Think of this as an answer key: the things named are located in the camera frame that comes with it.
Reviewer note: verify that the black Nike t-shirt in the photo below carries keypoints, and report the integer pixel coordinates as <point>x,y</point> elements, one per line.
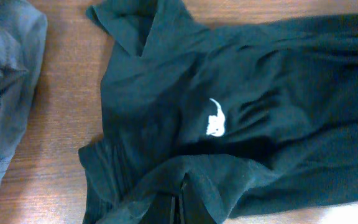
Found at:
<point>254,119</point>

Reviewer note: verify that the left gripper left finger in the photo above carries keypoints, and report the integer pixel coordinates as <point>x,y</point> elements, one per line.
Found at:
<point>172,211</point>

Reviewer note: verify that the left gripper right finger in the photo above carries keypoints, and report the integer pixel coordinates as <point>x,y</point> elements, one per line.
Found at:
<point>180,212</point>

